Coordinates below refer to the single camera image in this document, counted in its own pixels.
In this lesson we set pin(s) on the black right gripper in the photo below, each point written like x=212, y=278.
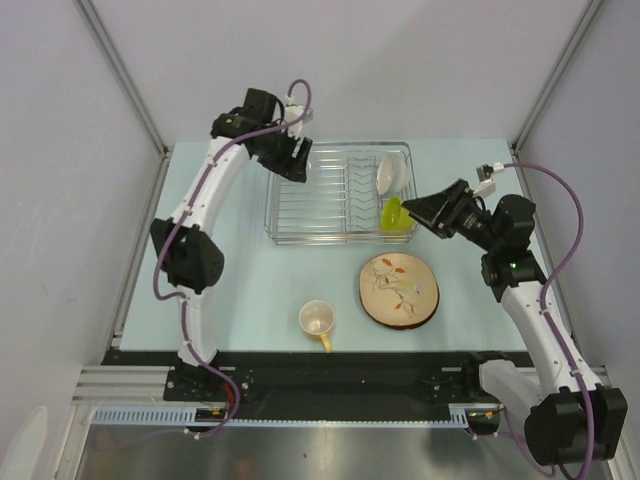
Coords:
x=430, y=207

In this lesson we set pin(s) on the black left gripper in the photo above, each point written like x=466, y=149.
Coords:
x=293, y=167

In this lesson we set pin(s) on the lime green bowl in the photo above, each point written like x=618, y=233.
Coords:
x=395, y=219

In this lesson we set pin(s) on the white bowl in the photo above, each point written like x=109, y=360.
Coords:
x=392, y=175

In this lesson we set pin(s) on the metal wire dish rack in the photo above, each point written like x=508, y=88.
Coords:
x=343, y=206

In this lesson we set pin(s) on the beige bird pattern plate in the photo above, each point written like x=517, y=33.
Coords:
x=398, y=291

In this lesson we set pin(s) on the cream yellow handled mug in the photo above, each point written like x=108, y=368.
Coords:
x=317, y=319

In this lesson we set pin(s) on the clear glass cup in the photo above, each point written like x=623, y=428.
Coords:
x=313, y=169

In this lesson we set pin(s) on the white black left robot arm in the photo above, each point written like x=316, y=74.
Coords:
x=265, y=128

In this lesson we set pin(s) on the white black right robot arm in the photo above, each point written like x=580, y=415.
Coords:
x=568, y=415

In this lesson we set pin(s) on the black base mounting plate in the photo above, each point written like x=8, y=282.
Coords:
x=343, y=387

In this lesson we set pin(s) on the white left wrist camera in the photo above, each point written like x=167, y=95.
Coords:
x=295, y=117

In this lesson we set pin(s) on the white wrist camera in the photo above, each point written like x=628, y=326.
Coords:
x=487, y=183
x=295, y=117

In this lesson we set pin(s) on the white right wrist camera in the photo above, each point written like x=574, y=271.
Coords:
x=487, y=183

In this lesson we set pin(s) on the aluminium frame post left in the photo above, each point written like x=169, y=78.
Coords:
x=116, y=64

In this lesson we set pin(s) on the aluminium frame post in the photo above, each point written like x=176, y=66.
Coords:
x=116, y=64
x=578, y=34

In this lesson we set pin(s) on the aluminium frame post right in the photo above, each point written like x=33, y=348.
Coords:
x=578, y=34

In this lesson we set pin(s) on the aluminium front rail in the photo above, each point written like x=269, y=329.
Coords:
x=121, y=385

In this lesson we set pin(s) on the light blue cable duct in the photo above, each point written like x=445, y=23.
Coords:
x=143, y=415

